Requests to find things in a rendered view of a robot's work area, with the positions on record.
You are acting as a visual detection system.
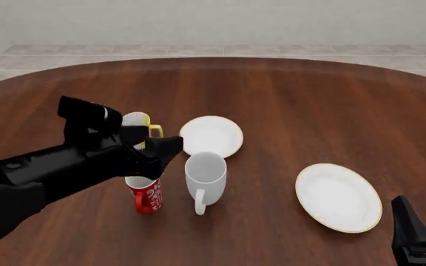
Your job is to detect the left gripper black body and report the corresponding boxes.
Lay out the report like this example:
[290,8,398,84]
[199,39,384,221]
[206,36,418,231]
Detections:
[116,133,166,180]

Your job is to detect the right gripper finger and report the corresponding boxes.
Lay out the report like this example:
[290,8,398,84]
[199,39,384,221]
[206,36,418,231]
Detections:
[390,195,426,252]

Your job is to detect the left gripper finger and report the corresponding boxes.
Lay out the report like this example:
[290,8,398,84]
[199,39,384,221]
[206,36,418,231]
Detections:
[138,135,185,168]
[120,124,152,146]

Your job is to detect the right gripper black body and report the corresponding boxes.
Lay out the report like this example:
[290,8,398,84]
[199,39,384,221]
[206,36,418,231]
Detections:
[393,241,426,266]

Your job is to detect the yellow mug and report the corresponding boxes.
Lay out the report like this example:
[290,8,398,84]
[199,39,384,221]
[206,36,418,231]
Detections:
[122,111,164,151]

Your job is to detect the red patterned mug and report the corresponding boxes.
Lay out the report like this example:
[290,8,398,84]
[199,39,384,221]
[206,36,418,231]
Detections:
[124,176,163,214]

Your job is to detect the white plate with gold rim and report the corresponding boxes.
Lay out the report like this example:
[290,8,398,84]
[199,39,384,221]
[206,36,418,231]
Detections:
[179,115,244,160]
[295,163,384,234]

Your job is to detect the white mug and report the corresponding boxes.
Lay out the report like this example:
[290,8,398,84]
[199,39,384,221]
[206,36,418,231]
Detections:
[184,151,228,216]

